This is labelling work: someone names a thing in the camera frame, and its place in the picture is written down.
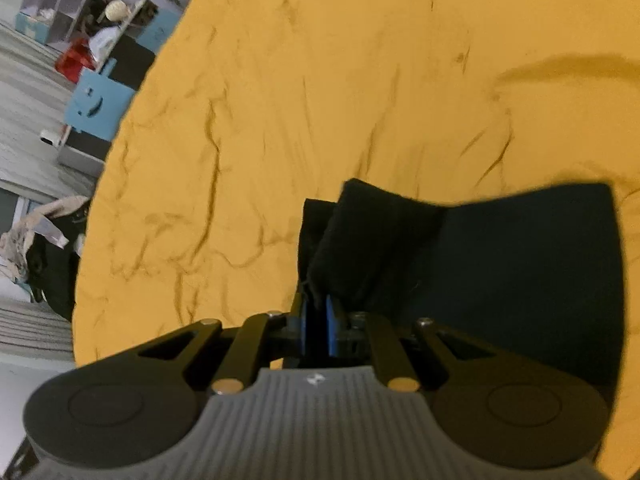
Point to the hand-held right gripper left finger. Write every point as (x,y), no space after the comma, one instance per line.
(250,345)

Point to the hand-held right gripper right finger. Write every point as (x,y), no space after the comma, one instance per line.
(385,350)

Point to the black pants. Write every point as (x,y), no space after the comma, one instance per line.
(500,270)

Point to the pile of clothes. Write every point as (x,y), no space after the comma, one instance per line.
(47,255)

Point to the grey desk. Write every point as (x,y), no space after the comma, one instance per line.
(82,156)

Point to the yellow quilt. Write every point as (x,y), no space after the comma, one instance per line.
(325,85)

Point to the blue smiley chair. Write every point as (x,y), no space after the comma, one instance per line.
(100,102)

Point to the red bag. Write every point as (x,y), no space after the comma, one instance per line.
(74,60)

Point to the white plastic bag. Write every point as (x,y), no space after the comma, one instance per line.
(106,40)

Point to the round white lamp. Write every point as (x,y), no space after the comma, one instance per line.
(116,11)

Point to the small white camera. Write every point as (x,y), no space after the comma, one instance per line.
(50,138)

